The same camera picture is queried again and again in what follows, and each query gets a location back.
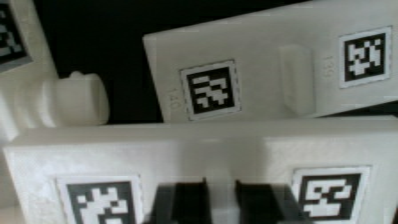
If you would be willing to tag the white cabinet door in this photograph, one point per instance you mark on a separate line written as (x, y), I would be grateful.
(89, 169)
(294, 62)

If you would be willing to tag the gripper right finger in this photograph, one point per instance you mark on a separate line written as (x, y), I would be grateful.
(267, 203)

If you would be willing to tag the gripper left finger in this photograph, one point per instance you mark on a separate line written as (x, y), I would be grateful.
(182, 204)

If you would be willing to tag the white cabinet body box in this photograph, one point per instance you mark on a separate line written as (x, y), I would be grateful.
(45, 101)

